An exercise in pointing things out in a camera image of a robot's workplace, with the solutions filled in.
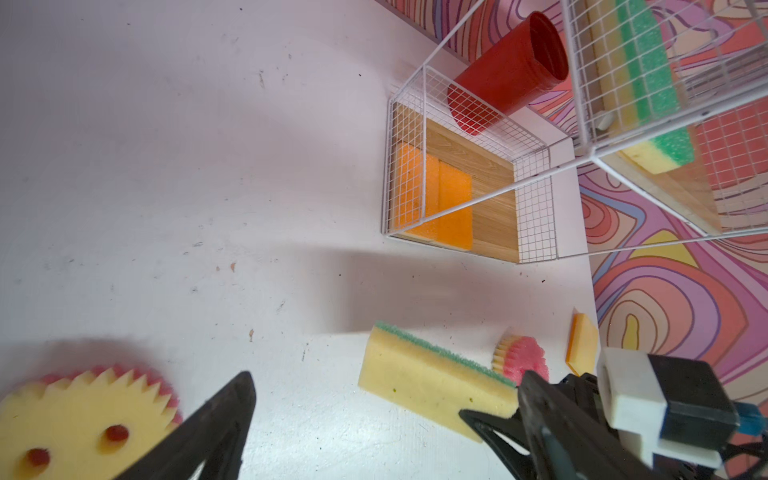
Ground red cylindrical cup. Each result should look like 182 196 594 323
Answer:
447 11 569 136

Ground yellow sponge green back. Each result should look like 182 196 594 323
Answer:
358 322 518 442

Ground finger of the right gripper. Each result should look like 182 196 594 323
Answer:
459 409 537 480

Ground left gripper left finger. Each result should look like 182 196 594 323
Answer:
118 371 257 479

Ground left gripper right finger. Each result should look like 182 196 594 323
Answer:
518 371 659 479

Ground yellow smiley sponge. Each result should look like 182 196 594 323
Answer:
1 365 182 479

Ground pink smiley sponge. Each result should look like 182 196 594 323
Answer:
491 335 549 385

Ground white wire wooden shelf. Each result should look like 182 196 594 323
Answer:
382 1 767 263

